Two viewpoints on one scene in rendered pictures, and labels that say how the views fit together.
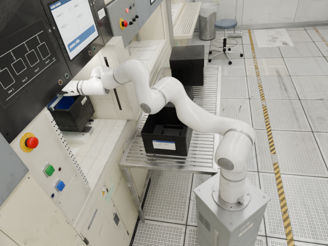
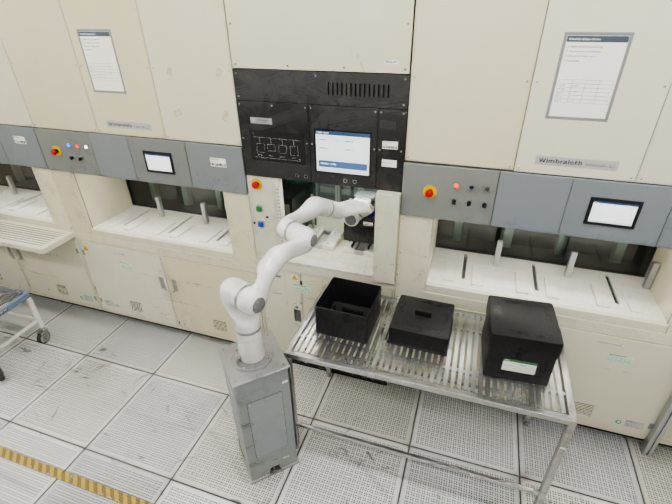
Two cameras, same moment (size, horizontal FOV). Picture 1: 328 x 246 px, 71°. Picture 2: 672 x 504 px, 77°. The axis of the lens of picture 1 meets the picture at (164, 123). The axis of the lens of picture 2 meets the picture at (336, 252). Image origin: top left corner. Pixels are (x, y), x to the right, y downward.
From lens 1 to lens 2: 212 cm
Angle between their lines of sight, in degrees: 72
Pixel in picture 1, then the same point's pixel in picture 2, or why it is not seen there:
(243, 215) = (226, 360)
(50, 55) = (298, 156)
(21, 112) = (260, 168)
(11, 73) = (265, 148)
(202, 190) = (267, 337)
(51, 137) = (272, 196)
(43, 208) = (245, 220)
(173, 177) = (389, 413)
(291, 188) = not seen: outside the picture
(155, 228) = (317, 387)
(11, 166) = (239, 183)
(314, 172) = not seen: outside the picture
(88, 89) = not seen: hidden behind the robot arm
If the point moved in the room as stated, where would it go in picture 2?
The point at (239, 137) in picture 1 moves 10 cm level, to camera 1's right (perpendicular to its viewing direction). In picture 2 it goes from (237, 285) to (231, 299)
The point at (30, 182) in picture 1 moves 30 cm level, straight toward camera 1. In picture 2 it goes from (245, 200) to (197, 216)
